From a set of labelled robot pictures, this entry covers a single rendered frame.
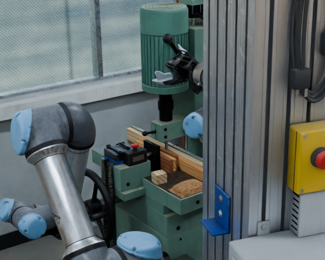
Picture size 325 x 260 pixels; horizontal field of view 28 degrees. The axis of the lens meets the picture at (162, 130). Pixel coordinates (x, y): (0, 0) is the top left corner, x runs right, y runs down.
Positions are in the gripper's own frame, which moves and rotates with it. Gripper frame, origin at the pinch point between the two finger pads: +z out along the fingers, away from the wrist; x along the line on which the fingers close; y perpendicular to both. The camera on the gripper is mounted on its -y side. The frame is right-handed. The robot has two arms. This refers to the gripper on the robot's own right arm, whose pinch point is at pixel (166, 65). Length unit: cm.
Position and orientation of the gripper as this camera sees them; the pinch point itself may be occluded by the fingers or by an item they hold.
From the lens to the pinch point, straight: 225.7
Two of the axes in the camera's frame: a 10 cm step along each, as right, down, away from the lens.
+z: -5.9, -2.7, 7.6
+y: -5.2, -5.9, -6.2
